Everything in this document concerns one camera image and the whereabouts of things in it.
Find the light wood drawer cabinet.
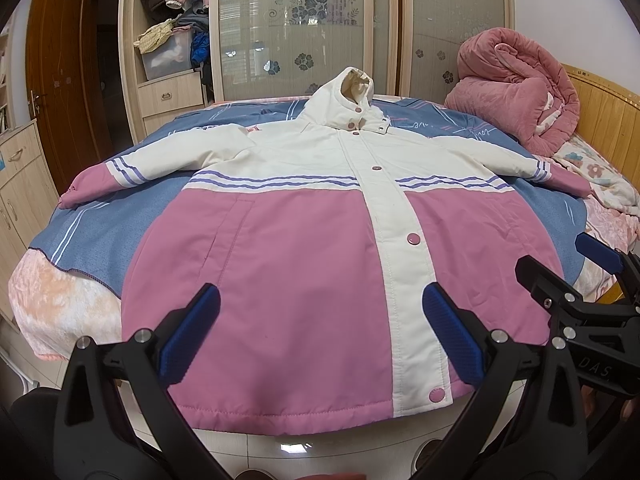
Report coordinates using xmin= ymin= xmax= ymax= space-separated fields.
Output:
xmin=0 ymin=120 xmax=58 ymax=322

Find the pink and white hooded jacket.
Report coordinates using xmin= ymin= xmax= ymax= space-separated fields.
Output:
xmin=60 ymin=67 xmax=590 ymax=436

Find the rolled pink quilt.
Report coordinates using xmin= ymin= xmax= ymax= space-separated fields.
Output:
xmin=445 ymin=27 xmax=580 ymax=157

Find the brown wooden door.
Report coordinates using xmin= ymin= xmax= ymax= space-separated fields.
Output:
xmin=25 ymin=0 xmax=113 ymax=193

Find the pink fleece bed sheet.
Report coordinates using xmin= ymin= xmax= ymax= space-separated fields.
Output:
xmin=8 ymin=249 xmax=122 ymax=361

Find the yellow crumpled cloth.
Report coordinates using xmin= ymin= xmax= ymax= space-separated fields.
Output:
xmin=134 ymin=18 xmax=175 ymax=54

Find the frosted glass wardrobe door right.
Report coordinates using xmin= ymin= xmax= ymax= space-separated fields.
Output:
xmin=397 ymin=0 xmax=515 ymax=103

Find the blue garment in wardrobe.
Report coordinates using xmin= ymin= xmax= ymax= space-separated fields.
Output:
xmin=190 ymin=32 xmax=210 ymax=67

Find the blue patterned bed blanket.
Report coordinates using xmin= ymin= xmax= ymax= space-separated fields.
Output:
xmin=30 ymin=98 xmax=587 ymax=295

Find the floral cream blanket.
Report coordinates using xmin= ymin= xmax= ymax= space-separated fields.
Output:
xmin=552 ymin=134 xmax=639 ymax=217

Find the open wardrobe shelf unit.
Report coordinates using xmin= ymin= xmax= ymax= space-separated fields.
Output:
xmin=117 ymin=0 xmax=207 ymax=144

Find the frosted glass wardrobe door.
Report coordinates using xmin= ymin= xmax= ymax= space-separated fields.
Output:
xmin=397 ymin=0 xmax=515 ymax=103
xmin=209 ymin=0 xmax=374 ymax=102

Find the clear plastic storage box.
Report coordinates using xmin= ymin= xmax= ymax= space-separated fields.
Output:
xmin=141 ymin=28 xmax=192 ymax=80

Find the wooden headboard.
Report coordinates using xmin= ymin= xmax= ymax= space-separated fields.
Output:
xmin=564 ymin=64 xmax=640 ymax=188

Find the frosted glass wardrobe door left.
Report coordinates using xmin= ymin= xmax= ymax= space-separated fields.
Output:
xmin=209 ymin=0 xmax=374 ymax=102

